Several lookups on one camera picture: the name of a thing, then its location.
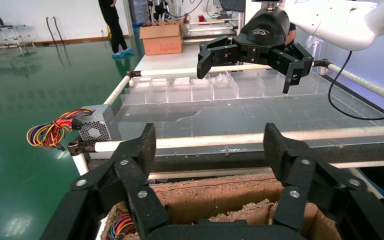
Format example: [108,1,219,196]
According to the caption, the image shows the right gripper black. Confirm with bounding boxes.
[196,6,314,95]

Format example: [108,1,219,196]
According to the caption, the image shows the clear acrylic compartment tray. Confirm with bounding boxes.
[120,68,384,142]

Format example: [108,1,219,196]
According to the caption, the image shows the black hose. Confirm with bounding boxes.
[45,16,58,46]
[52,16,65,46]

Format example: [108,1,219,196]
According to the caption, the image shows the workbench with white rails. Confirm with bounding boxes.
[182,18,246,44]

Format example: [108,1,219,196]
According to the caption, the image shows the metal frame table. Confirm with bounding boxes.
[0,23,36,54]

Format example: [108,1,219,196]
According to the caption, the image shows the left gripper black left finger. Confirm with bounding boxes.
[71,123,169,239]

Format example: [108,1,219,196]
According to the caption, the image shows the dark monitor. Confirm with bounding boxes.
[220,0,247,13]

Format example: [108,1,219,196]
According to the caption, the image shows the thin black cable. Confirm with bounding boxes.
[327,50,384,122]

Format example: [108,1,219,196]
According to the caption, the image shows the person in dark shirt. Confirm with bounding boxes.
[284,22,297,47]

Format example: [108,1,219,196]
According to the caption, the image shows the silver power supply coloured wires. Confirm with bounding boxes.
[26,104,122,152]
[107,213,137,240]

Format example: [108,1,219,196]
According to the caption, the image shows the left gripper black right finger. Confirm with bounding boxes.
[263,122,367,232]

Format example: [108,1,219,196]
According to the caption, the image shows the white frame leg pipe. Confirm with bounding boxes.
[72,153,90,176]

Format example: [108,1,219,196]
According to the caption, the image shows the person in black clothes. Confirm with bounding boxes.
[98,0,135,60]

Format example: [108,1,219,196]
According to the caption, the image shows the cardboard box orange print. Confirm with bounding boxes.
[139,22,185,57]

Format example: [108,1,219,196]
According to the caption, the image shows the black background robot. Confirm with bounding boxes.
[148,0,173,22]

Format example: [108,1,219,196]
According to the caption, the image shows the worn brown cardboard box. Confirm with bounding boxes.
[100,172,344,240]

